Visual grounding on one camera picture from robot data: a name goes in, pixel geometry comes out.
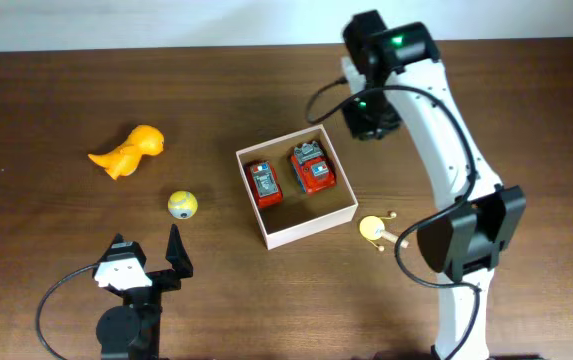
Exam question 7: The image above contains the black right camera cable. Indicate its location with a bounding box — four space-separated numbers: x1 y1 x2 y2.
305 77 482 360

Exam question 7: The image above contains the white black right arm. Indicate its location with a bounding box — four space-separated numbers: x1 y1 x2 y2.
342 10 526 359

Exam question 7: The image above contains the yellow wooden rattle drum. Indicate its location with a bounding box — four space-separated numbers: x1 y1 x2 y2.
359 211 409 252

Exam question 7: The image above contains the orange dinosaur toy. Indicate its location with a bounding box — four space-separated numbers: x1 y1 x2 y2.
88 125 165 180

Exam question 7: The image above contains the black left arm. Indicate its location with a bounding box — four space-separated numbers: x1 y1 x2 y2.
93 224 194 360

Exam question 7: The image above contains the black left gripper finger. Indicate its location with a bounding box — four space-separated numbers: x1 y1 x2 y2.
165 224 193 278
98 233 146 265

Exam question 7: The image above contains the black left camera cable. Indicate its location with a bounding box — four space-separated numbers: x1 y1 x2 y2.
35 263 101 360

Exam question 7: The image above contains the red fire truck with ladder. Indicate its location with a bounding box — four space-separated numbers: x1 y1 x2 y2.
245 161 283 209

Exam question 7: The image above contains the pink box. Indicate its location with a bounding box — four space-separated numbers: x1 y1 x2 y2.
236 125 358 250

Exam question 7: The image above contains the red fire truck grey top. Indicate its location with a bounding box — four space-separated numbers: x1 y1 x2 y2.
290 141 336 195

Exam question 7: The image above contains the black camera cable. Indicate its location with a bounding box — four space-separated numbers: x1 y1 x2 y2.
35 263 101 360
305 77 482 360

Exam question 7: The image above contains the yellow grey ball toy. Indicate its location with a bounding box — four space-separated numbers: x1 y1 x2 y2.
167 191 198 219

